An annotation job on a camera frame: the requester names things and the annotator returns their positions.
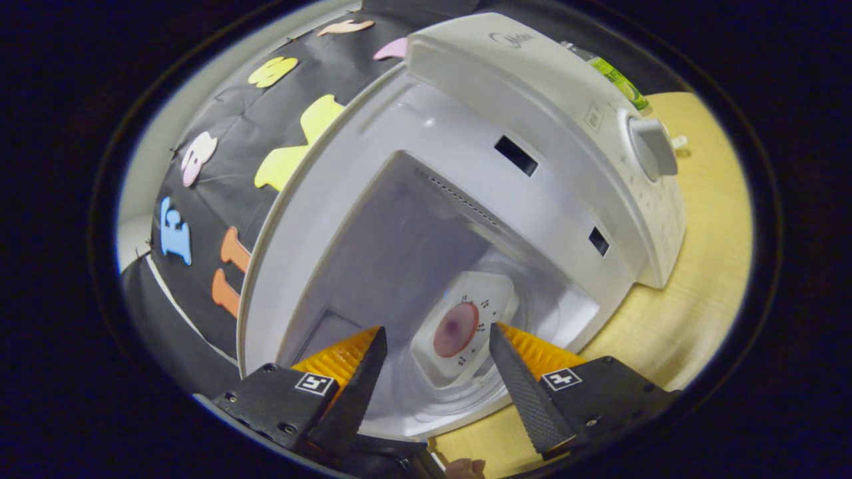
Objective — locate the pink ham slice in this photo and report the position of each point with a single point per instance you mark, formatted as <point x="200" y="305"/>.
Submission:
<point x="456" y="329"/>

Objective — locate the white foam food tray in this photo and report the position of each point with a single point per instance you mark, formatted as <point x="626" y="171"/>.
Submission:
<point x="492" y="293"/>

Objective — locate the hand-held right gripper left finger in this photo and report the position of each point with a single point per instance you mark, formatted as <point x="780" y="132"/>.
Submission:
<point x="353" y="392"/>

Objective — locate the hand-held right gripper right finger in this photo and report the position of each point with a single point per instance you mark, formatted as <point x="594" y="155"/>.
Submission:
<point x="526" y="399"/>

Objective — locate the green drink bottle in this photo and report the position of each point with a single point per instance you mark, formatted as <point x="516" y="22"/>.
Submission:
<point x="616" y="78"/>

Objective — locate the white microwave oven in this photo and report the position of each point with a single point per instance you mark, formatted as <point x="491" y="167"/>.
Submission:
<point x="546" y="100"/>

